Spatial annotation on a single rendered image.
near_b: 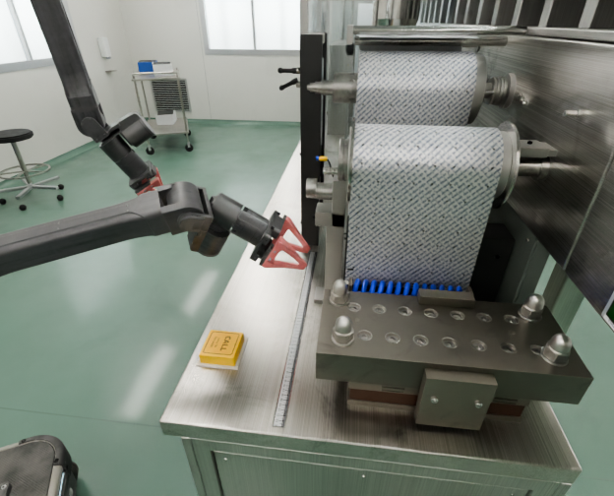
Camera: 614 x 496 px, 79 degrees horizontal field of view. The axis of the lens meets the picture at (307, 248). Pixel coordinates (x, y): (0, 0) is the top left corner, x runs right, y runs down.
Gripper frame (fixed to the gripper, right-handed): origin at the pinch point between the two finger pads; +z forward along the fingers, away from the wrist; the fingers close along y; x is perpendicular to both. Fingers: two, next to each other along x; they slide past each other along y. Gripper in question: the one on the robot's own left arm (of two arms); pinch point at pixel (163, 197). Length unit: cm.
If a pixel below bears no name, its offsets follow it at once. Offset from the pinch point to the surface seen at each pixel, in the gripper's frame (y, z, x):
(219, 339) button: -46.7, 13.6, 0.9
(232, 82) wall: 531, 96, -87
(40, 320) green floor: 101, 51, 123
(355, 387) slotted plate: -68, 21, -17
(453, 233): -59, 15, -46
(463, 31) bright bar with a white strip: -34, -3, -75
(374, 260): -53, 15, -33
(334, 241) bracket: -42, 14, -29
